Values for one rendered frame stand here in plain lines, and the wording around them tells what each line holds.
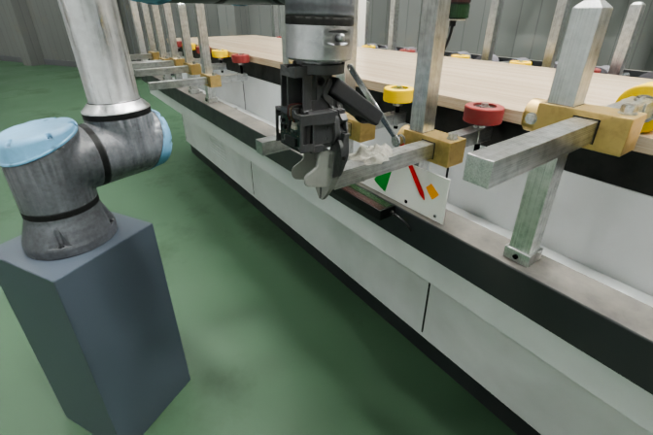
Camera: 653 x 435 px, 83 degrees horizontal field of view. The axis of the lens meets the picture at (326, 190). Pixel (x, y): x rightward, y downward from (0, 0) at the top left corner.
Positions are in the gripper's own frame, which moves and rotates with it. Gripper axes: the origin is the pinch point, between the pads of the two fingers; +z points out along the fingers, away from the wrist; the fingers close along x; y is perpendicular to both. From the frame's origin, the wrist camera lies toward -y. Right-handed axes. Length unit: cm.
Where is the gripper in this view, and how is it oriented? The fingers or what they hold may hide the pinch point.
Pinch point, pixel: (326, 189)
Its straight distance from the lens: 59.9
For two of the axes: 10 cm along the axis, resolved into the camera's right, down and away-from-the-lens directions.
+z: -0.3, 9.1, 4.2
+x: 5.8, 3.6, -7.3
